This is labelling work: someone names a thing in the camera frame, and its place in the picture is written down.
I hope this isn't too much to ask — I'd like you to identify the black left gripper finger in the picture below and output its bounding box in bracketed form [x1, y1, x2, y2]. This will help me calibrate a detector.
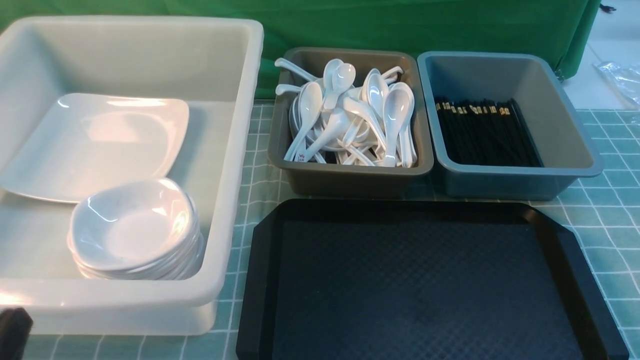
[0, 307, 34, 360]

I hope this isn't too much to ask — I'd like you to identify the large white square plate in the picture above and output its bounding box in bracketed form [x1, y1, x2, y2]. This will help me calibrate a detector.
[1, 93, 190, 204]

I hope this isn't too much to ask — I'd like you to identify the stack of white bowls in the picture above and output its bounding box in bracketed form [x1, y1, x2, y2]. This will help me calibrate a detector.
[66, 178, 207, 281]

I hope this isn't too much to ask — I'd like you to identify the black plastic serving tray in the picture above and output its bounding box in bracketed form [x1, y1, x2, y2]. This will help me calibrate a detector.
[235, 198, 630, 360]

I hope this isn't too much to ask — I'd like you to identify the brown plastic spoon bin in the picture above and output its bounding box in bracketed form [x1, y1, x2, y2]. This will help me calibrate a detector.
[267, 47, 435, 199]

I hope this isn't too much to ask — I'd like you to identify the large white plastic tub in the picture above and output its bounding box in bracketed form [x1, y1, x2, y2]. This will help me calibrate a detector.
[1, 15, 264, 337]

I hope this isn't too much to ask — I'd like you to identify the pile of white spoons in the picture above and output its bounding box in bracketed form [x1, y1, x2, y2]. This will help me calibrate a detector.
[274, 58, 418, 168]

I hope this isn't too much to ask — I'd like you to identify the bundle of black chopsticks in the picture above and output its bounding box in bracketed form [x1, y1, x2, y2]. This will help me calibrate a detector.
[434, 96, 544, 167]

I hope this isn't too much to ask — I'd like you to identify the grey-blue plastic chopstick bin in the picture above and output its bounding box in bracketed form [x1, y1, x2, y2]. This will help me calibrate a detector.
[417, 51, 604, 201]

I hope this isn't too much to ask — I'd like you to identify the teal checkered tablecloth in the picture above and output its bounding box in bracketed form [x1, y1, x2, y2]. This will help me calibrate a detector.
[23, 100, 639, 360]

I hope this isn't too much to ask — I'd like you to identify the green cloth backdrop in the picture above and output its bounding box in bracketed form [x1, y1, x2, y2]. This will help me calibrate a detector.
[0, 0, 601, 99]

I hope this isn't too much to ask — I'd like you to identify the clear plastic bag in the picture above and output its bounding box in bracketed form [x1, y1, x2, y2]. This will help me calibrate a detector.
[593, 61, 640, 109]

